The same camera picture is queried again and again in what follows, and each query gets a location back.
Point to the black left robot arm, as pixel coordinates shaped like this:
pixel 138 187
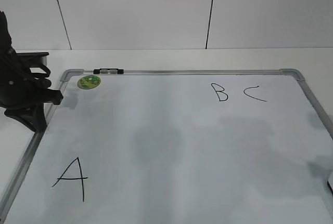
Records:
pixel 6 43

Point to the white board with grey frame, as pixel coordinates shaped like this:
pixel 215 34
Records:
pixel 178 147

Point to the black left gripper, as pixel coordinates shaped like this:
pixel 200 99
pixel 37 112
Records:
pixel 23 75

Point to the round green magnet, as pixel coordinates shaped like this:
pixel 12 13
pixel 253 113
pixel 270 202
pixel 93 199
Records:
pixel 89 82

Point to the white board eraser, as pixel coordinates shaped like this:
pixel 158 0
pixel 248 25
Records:
pixel 330 182

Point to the black marker clip holder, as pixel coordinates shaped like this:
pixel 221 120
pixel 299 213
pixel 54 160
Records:
pixel 108 71

